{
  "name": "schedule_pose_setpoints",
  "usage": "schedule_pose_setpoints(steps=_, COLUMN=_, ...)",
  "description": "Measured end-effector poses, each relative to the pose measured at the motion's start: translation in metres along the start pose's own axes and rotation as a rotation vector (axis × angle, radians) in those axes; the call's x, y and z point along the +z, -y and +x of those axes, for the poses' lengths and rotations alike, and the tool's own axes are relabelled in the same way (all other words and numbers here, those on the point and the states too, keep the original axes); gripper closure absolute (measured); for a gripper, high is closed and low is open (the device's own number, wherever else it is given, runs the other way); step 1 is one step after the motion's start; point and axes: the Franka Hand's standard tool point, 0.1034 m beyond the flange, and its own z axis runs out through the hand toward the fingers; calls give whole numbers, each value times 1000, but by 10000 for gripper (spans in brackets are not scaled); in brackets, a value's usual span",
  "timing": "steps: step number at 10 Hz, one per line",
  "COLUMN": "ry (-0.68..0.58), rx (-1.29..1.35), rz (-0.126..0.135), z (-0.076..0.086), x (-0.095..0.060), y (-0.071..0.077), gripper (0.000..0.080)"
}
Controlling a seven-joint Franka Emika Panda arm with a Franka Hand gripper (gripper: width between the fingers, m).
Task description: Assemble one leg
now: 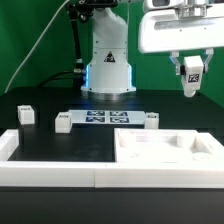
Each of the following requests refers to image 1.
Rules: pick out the white U-shaped obstacle fence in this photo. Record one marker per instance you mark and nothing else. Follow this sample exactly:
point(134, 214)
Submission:
point(102, 174)

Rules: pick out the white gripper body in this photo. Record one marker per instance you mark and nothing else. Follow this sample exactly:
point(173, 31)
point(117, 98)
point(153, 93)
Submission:
point(179, 25)

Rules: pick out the blue marker sheet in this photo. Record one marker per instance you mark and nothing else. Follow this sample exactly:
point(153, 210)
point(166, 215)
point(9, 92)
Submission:
point(107, 117)

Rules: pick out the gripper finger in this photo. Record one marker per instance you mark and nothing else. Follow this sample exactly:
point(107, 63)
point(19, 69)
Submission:
point(174, 59)
point(208, 54)

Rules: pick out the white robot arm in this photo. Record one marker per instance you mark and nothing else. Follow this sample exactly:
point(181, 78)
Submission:
point(109, 74)

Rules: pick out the white square tabletop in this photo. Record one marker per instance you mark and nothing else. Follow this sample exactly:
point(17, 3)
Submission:
point(165, 146)

